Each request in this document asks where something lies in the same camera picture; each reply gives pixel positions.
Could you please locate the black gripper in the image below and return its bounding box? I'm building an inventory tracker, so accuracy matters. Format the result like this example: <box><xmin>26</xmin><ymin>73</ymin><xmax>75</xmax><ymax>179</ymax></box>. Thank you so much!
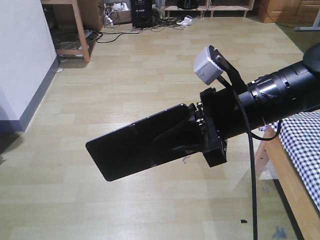
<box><xmin>153</xmin><ymin>87</ymin><xmax>248</xmax><ymax>167</ymax></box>

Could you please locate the wooden bed frame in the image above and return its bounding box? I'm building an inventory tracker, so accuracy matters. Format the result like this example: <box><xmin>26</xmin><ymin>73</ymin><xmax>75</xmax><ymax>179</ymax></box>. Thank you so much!
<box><xmin>256</xmin><ymin>135</ymin><xmax>320</xmax><ymax>240</ymax></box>

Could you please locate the black computer tower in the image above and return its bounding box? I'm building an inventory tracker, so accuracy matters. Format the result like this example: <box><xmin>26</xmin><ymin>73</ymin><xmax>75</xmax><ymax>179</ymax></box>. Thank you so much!
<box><xmin>130</xmin><ymin>0</ymin><xmax>153</xmax><ymax>29</ymax></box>

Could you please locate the wooden desk leg frame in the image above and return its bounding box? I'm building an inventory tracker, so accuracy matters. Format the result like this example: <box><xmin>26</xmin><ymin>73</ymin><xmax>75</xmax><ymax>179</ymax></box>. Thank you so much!
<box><xmin>41</xmin><ymin>0</ymin><xmax>91</xmax><ymax>63</ymax></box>

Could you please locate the black smartphone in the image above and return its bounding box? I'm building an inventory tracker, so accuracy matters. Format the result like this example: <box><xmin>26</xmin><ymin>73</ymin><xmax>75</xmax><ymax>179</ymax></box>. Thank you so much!
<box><xmin>85</xmin><ymin>104</ymin><xmax>197</xmax><ymax>182</ymax></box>

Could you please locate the cardboard box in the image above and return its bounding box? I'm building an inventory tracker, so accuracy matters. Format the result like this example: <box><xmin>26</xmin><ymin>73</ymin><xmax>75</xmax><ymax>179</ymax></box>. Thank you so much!
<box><xmin>110</xmin><ymin>1</ymin><xmax>132</xmax><ymax>25</ymax></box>

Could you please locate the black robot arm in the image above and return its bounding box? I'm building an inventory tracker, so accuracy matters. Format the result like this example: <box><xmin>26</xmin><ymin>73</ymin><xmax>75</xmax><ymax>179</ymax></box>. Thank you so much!
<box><xmin>151</xmin><ymin>44</ymin><xmax>320</xmax><ymax>167</ymax></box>

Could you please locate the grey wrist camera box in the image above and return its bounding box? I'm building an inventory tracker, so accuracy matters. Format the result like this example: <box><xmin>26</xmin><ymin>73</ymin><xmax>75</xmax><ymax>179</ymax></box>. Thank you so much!
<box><xmin>193</xmin><ymin>46</ymin><xmax>224</xmax><ymax>85</ymax></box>

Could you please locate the white power strip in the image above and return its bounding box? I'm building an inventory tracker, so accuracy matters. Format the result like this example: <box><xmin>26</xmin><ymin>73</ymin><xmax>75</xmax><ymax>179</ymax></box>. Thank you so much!
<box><xmin>177</xmin><ymin>15</ymin><xmax>193</xmax><ymax>27</ymax></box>

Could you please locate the black white checkered quilt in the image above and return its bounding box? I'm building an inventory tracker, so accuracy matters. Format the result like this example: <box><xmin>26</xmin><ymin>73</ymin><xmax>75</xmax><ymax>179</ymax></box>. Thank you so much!
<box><xmin>279</xmin><ymin>112</ymin><xmax>320</xmax><ymax>209</ymax></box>

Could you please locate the low wooden shelf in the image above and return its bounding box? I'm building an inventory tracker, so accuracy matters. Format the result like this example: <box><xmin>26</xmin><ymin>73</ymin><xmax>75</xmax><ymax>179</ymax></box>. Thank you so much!
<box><xmin>164</xmin><ymin>0</ymin><xmax>255</xmax><ymax>18</ymax></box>

